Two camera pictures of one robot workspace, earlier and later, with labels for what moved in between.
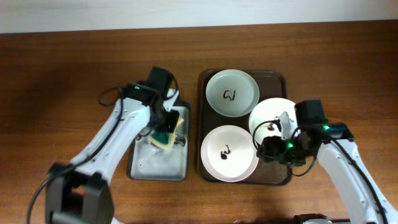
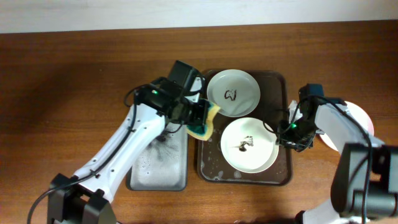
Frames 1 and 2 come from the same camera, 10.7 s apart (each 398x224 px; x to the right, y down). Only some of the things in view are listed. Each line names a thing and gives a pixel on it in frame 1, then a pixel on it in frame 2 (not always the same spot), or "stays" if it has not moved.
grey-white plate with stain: [232, 93] stays
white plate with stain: [263, 119] to [247, 146]
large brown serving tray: [271, 84] stays
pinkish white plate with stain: [229, 154] to [360, 116]
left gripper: [170, 126] to [201, 106]
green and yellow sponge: [165, 140] to [204, 131]
